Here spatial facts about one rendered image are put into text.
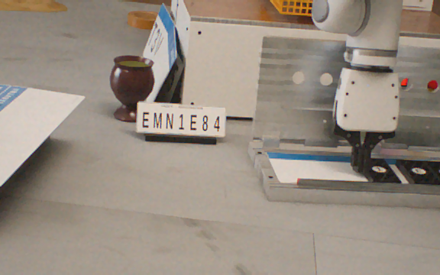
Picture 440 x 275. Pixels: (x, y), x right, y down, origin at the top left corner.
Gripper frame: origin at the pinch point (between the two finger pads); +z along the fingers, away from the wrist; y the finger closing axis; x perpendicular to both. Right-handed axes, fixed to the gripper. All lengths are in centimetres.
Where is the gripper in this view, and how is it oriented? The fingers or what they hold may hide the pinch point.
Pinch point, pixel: (360, 160)
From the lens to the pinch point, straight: 160.0
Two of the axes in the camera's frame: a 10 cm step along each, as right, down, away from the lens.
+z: -0.8, 9.9, 1.5
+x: -1.5, -1.6, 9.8
